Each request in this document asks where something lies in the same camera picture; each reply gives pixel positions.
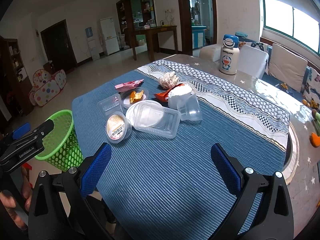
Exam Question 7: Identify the round lidded food cup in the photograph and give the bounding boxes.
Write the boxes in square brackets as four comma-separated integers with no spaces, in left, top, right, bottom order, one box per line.
[106,111,132,144]

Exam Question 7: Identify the small clear square container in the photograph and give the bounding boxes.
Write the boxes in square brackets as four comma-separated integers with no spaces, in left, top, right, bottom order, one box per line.
[97,94,123,120]

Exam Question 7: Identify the pink snack wrapper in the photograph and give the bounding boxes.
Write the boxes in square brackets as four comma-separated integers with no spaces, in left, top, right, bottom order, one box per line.
[115,79,144,93]

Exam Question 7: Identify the orange gold foil wrapper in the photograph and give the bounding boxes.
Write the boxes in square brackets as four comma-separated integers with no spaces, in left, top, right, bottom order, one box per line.
[130,90,144,103]

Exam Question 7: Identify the clear rectangular plastic tray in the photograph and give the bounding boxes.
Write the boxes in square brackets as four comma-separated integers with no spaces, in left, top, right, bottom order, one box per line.
[134,101,181,139]

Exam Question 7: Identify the clear plastic cup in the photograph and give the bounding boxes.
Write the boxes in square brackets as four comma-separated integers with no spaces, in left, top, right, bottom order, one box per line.
[177,94,202,121]

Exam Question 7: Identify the orange wafer snack packet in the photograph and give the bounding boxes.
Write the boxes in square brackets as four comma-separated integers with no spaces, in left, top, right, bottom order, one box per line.
[154,83,183,102]

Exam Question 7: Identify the white paper ball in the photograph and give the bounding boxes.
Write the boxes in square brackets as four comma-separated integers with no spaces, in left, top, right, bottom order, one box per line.
[158,72,179,89]

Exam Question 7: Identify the green mesh trash basket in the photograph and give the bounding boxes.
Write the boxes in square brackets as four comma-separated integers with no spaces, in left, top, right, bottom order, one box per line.
[35,109,84,172]

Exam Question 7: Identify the person's left hand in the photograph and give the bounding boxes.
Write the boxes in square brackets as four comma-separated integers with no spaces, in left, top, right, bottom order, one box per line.
[1,166,33,231]

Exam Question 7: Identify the wooden bookshelf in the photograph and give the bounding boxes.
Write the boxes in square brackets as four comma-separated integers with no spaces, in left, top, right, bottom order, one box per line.
[4,38,32,98]

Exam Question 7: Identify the polka dot play tent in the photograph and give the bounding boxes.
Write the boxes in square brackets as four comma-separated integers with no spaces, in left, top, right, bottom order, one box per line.
[29,69,67,107]

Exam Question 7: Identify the dark wooden door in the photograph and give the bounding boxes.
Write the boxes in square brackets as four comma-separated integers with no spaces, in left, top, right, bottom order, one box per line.
[40,20,77,74]

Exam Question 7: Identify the blue ribbed table cloth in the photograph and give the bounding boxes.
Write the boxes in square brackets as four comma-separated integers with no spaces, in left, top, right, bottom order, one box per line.
[72,60,290,239]

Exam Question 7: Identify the clear round lid plate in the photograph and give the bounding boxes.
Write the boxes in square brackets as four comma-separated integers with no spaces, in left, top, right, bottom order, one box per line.
[120,87,149,108]

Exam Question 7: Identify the water dispenser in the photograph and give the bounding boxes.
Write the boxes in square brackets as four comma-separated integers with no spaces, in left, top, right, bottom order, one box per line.
[85,27,100,61]

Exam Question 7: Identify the white round plate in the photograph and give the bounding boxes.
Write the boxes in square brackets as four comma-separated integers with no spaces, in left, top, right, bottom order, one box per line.
[126,100,162,126]

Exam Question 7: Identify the white refrigerator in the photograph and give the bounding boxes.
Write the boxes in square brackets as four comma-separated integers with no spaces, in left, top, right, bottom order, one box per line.
[100,17,119,56]

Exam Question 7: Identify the butterfly print pillow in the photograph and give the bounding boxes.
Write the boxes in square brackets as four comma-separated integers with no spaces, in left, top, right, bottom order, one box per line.
[303,66,320,103]

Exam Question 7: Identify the beige sofa cushion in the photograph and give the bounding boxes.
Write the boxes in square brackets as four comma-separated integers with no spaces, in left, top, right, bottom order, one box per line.
[268,43,308,92]

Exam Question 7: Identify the white cushion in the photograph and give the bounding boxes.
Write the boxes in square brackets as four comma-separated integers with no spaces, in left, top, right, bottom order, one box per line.
[238,45,269,79]

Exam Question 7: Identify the dark wooden table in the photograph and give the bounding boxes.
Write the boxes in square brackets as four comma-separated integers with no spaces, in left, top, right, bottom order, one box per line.
[129,25,178,62]

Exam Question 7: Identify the Doraemon white water bottle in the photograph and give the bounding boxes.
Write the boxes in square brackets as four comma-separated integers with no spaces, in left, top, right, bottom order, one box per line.
[219,34,240,75]

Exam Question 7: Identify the blue white cabinet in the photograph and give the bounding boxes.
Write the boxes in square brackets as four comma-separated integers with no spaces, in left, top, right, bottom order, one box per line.
[191,25,207,49]

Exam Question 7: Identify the window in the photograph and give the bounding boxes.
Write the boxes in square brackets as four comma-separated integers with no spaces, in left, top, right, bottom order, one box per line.
[264,0,319,54]

